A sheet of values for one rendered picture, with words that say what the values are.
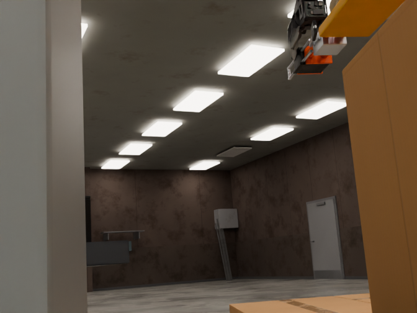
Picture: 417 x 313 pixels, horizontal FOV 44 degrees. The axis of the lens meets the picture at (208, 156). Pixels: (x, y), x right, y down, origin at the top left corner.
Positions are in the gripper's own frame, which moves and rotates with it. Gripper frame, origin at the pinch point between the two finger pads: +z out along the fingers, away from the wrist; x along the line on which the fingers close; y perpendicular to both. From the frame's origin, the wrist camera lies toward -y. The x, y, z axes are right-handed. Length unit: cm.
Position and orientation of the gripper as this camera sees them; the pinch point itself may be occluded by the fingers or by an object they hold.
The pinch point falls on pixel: (311, 58)
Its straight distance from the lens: 146.7
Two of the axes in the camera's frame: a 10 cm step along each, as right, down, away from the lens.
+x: 9.9, -0.5, 1.2
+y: 1.0, -2.0, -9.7
